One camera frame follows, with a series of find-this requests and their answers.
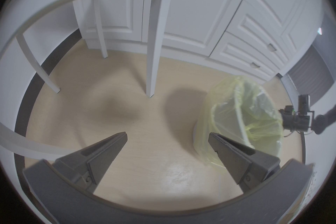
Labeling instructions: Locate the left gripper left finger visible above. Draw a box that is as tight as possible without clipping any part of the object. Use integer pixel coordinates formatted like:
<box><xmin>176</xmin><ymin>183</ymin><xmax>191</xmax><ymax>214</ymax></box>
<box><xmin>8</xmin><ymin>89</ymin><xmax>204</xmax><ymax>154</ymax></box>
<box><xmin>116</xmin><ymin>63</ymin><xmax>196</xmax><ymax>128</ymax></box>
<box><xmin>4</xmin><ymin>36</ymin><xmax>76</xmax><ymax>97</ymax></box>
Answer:
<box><xmin>52</xmin><ymin>132</ymin><xmax>128</xmax><ymax>190</ymax></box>

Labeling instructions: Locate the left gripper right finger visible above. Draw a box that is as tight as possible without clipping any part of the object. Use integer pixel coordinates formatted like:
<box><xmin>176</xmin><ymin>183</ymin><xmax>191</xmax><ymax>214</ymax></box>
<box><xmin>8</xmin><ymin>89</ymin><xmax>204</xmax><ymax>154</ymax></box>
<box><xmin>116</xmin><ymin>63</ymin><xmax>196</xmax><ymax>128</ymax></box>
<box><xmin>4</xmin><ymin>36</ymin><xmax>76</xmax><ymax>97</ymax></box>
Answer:
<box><xmin>208</xmin><ymin>132</ymin><xmax>281</xmax><ymax>191</ymax></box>

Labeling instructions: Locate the yellow plastic bag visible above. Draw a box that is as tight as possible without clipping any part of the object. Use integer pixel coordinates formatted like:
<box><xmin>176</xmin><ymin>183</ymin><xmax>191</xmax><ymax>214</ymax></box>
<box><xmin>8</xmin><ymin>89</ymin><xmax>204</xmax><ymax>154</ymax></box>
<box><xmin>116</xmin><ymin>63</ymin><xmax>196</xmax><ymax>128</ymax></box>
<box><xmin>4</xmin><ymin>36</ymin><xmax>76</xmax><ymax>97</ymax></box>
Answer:
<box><xmin>195</xmin><ymin>75</ymin><xmax>284</xmax><ymax>168</ymax></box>

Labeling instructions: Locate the white trash bin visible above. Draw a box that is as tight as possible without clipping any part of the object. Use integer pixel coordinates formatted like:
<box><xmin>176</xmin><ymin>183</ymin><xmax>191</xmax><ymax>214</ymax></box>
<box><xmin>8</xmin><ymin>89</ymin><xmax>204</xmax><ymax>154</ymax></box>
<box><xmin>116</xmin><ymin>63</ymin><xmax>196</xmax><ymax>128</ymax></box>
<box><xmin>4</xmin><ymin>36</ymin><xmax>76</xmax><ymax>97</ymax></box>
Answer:
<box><xmin>193</xmin><ymin>92</ymin><xmax>282</xmax><ymax>158</ymax></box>

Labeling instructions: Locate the grey curtain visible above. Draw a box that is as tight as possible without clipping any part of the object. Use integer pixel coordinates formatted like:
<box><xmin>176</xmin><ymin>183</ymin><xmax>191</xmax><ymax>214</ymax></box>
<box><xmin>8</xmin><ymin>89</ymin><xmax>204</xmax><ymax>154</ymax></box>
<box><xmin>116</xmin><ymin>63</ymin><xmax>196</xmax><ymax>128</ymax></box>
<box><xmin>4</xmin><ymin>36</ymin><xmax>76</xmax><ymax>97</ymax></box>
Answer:
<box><xmin>287</xmin><ymin>46</ymin><xmax>333</xmax><ymax>104</ymax></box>

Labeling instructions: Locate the white wardrobe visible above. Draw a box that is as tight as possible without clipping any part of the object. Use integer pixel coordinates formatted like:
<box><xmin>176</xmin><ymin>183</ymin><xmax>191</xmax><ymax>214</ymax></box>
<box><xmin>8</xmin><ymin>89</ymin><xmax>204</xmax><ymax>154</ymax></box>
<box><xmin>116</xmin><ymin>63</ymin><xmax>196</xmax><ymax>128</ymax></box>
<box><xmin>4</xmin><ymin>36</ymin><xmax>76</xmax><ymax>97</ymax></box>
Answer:
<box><xmin>72</xmin><ymin>0</ymin><xmax>323</xmax><ymax>84</ymax></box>

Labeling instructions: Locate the grey white chair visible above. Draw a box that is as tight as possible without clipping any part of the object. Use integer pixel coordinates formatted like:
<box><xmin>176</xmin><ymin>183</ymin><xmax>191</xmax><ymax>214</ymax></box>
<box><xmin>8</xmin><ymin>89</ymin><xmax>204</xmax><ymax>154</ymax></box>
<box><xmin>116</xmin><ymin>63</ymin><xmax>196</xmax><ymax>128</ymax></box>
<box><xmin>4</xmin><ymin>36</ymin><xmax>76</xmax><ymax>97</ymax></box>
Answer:
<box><xmin>0</xmin><ymin>0</ymin><xmax>184</xmax><ymax>160</ymax></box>

